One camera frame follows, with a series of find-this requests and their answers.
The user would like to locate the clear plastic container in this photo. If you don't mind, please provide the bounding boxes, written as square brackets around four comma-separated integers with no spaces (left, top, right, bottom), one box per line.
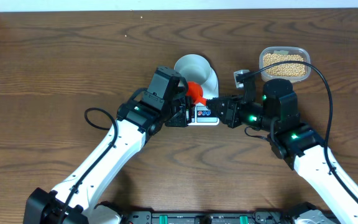
[259,47,311,83]

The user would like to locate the black cable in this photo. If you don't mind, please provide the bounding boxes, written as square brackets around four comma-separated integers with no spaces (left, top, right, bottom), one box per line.
[244,60,358,223]
[57,107,119,224]

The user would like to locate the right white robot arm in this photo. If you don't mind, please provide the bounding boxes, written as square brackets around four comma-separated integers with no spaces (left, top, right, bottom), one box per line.
[206,79,358,223]

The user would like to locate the white digital kitchen scale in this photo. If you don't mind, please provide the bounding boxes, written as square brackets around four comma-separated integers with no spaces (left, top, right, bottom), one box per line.
[187,68,220,126]

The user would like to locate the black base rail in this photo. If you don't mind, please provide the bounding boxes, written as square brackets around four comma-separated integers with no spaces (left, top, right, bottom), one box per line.
[98,210,338,224]

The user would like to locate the right black cable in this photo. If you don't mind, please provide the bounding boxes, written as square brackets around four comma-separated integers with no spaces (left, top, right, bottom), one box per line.
[244,60,358,223]

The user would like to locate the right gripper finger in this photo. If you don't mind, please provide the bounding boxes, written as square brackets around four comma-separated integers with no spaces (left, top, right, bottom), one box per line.
[206,96,229,108]
[208,104,228,120]

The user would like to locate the grey round bowl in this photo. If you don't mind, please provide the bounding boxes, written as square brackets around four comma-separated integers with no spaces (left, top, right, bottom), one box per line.
[174,54,211,85]

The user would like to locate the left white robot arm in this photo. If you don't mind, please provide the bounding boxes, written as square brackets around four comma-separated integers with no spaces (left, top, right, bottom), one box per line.
[23,87,193,223]

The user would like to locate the soybeans in container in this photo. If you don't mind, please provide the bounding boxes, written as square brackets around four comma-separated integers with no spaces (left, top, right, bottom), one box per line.
[263,53,306,77]

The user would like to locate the left black cable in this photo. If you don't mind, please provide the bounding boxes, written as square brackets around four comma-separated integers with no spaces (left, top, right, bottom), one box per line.
[57,107,119,224]

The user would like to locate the red plastic scoop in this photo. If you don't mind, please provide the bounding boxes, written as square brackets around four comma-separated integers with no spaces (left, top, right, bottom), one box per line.
[186,82,207,106]

